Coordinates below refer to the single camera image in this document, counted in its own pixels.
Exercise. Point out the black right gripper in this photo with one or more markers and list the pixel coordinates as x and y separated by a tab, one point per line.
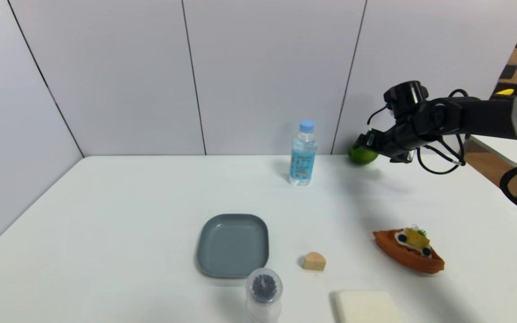
369	139

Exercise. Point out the green lime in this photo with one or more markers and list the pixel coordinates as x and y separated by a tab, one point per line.
361	157

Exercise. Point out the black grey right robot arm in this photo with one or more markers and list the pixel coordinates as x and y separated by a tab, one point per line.
487	116

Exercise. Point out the grey square dish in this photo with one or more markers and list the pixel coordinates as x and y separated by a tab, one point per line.
232	246

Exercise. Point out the clear water bottle blue label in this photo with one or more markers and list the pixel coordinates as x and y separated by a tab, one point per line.
303	157

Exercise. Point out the orange waffle boat toy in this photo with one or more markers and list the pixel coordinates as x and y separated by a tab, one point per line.
404	256

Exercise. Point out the white round side table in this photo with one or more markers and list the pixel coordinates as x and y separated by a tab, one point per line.
501	150

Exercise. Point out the small wooden wedge block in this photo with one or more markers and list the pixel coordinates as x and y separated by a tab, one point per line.
314	262

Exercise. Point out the yellow banana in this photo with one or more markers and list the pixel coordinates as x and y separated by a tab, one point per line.
505	92

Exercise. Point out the dark grey bin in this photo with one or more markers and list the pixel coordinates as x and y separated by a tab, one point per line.
508	72

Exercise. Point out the white foam block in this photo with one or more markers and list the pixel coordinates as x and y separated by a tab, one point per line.
366	308

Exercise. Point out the clear jar dark lid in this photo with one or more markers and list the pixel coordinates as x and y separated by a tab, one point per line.
264	296

